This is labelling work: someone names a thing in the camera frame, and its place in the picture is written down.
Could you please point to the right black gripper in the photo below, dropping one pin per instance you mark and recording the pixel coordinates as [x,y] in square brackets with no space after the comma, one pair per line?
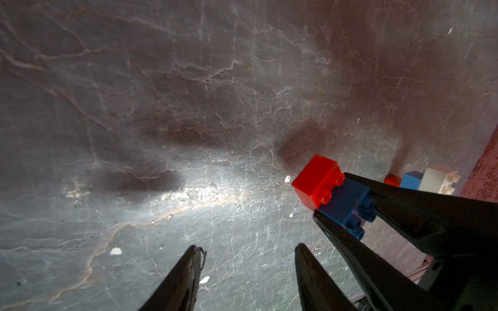
[460,234]

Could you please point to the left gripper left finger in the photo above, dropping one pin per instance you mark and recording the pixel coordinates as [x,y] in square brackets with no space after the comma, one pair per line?
[178,291]

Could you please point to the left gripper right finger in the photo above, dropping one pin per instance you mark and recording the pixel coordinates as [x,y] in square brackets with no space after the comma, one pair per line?
[316,288]

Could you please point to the light blue long lego brick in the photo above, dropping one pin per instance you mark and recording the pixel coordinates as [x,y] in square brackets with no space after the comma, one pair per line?
[411,180]

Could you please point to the white lego brick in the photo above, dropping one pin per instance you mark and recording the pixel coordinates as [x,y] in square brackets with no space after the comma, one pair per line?
[439,180]

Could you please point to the red lego brick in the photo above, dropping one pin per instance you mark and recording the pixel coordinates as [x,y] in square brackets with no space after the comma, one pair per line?
[393,180]
[317,180]

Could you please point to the dark blue small lego brick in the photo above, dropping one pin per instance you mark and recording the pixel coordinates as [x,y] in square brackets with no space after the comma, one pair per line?
[350,206]

